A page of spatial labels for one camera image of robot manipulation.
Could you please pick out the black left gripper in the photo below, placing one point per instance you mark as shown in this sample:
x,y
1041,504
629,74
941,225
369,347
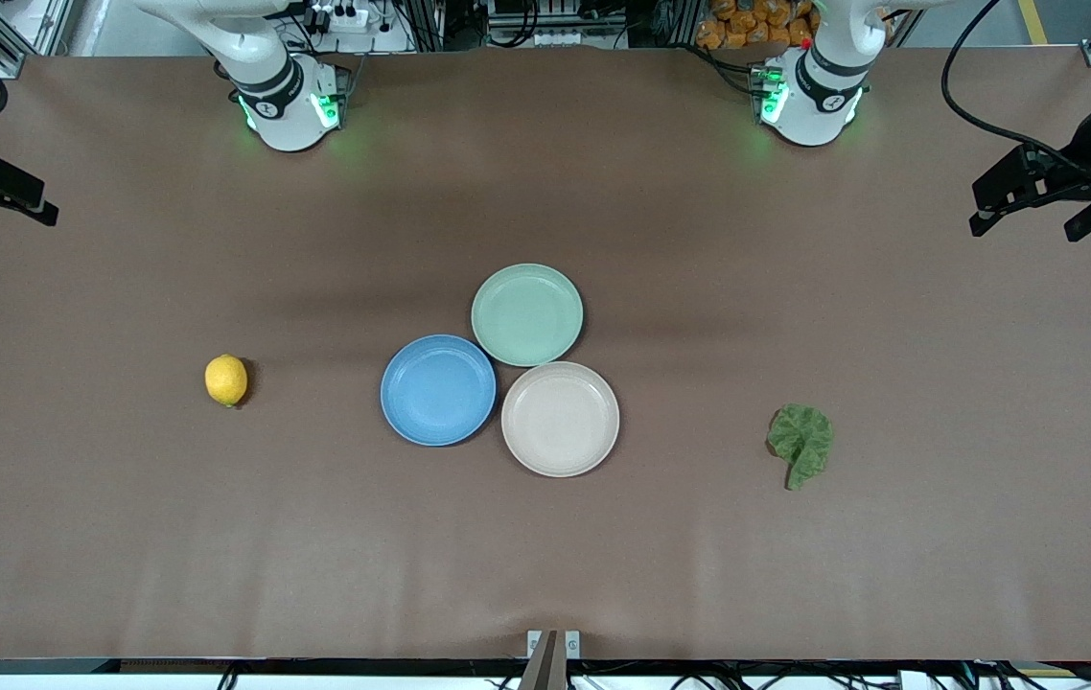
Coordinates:
x,y
1089,150

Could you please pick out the yellow lemon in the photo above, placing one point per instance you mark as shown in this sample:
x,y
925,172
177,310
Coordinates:
x,y
225,380

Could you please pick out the green lettuce leaf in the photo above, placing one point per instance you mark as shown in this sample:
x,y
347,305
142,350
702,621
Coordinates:
x,y
802,436

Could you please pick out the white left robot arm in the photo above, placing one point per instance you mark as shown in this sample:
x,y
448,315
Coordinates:
x,y
819,96

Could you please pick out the grey arm base box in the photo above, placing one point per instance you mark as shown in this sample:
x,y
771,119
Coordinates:
x,y
768,91
330,96

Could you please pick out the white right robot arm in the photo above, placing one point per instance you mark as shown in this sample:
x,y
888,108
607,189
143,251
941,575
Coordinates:
x,y
277,105

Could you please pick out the orange snack bag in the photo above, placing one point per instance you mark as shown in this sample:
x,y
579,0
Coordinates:
x,y
747,24

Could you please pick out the white power strip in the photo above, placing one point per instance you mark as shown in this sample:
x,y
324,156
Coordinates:
x,y
339,16

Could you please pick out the blue plate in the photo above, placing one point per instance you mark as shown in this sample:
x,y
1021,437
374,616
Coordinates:
x,y
438,391

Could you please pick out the beige plate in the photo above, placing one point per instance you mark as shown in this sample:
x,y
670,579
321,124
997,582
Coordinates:
x,y
560,420

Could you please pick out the green plate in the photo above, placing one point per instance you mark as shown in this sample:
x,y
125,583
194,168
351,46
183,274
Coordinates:
x,y
526,314

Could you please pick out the metal table edge bracket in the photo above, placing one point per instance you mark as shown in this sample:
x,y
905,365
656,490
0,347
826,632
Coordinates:
x,y
553,652

